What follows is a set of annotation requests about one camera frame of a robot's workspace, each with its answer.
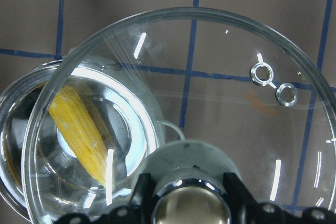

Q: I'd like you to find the yellow corn cob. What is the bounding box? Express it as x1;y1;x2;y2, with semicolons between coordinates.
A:
48;86;108;187

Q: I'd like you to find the pale green steel pot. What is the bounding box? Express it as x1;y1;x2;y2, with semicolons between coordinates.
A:
1;48;181;223

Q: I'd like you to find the glass pot lid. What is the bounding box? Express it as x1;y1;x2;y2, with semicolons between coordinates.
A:
20;6;336;224

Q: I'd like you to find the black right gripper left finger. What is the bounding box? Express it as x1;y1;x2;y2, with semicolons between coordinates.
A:
130;173;155;211

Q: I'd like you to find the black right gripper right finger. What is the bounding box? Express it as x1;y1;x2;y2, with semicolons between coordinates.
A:
223;173;257;208

